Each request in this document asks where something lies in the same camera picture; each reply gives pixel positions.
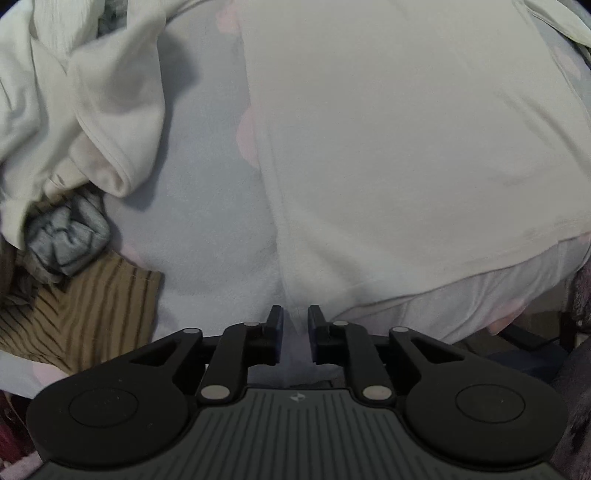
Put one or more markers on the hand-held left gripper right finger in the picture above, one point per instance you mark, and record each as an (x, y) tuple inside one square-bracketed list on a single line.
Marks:
[(312, 339)]

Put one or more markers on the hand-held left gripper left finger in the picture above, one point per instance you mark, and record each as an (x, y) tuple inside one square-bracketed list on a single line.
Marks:
[(278, 339)]

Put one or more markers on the white shirt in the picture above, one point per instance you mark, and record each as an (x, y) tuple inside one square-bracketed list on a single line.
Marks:
[(392, 161), (92, 115)]

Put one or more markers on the polka dot bed sheet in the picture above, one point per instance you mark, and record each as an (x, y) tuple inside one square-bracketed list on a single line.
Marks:
[(203, 207)]

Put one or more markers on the brown striped cloth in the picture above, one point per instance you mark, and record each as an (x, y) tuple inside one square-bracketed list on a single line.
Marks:
[(92, 314)]

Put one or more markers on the black angled bar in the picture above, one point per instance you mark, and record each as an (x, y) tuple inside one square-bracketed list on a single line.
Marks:
[(526, 340)]

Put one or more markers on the grey patterned garment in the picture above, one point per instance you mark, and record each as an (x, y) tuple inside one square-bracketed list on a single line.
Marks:
[(69, 240)]

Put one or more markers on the white ribbed garment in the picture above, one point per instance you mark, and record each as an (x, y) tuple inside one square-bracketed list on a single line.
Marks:
[(60, 27)]

